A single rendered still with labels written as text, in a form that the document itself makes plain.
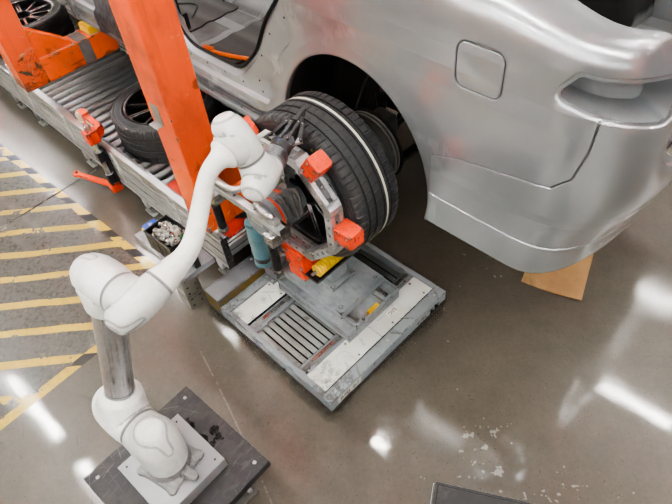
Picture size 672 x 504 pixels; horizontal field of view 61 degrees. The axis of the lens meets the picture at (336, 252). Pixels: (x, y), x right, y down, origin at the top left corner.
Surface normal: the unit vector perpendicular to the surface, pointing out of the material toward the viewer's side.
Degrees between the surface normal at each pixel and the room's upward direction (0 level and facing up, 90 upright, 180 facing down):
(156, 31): 90
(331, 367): 0
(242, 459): 0
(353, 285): 0
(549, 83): 90
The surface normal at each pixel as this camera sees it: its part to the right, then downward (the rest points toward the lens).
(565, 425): -0.08, -0.66
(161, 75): 0.71, 0.48
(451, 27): -0.70, 0.46
